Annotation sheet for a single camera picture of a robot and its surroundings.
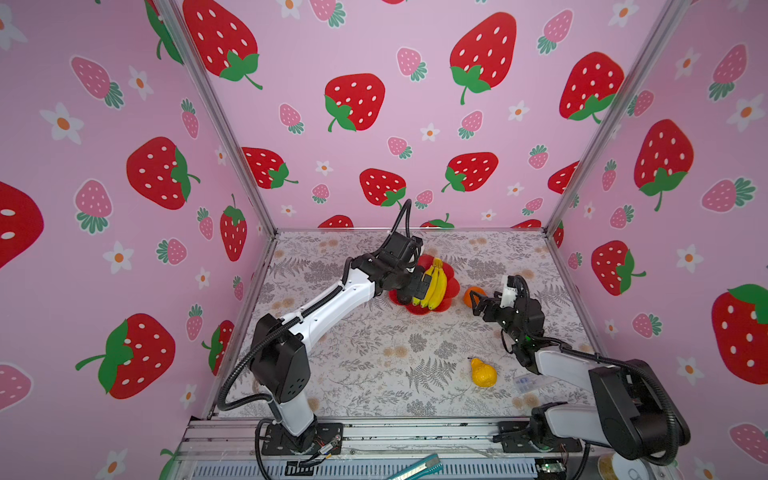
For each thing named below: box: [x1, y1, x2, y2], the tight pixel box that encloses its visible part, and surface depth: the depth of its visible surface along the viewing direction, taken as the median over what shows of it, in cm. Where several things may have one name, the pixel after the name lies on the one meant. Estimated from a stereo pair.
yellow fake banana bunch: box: [412, 258, 447, 311], surface depth 102 cm
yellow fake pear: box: [471, 358, 497, 388], surface depth 81 cm
